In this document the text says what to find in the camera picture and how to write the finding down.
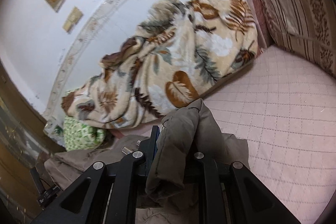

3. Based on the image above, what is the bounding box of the striped floral sofa cushion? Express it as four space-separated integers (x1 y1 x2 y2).
261 0 335 75

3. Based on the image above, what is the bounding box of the green checkered pillow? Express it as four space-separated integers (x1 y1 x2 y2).
63 116 106 151

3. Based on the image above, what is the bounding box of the grey-brown quilted puffer jacket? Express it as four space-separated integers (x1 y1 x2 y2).
45 99 249 223

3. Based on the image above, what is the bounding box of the floral patterned plastic sheet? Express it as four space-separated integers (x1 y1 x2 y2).
43 117 65 147

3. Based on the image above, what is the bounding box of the pink quilted mattress cover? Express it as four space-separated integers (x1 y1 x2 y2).
198 46 335 223

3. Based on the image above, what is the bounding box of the dark wooden glass cabinet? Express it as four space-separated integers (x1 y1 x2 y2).
1 67 64 223

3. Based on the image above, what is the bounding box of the beige leaf-print fleece blanket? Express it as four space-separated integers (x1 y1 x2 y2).
62 0 258 129

